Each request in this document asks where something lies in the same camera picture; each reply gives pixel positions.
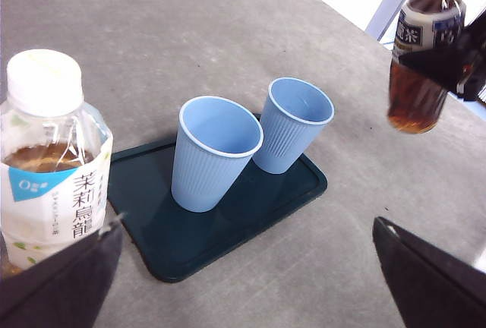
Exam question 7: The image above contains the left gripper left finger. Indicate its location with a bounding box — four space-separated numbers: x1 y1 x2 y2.
0 221 125 328

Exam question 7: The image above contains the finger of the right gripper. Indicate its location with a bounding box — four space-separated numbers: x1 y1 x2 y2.
398 45 462 92

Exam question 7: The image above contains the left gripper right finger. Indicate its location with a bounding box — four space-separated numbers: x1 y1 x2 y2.
372 216 486 328

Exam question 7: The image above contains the dark oolong tea bottle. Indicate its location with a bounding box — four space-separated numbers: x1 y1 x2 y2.
387 0 467 134

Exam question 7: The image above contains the jasmine tea bottle white label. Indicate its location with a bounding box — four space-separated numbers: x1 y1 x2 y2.
0 49 114 279

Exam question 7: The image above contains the blue ribbed plastic cup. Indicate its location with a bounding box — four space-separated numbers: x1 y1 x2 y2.
170 95 264 213
251 77 336 175

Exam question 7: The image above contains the dark blue rectangular tray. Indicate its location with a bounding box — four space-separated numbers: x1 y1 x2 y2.
107 113 328 283

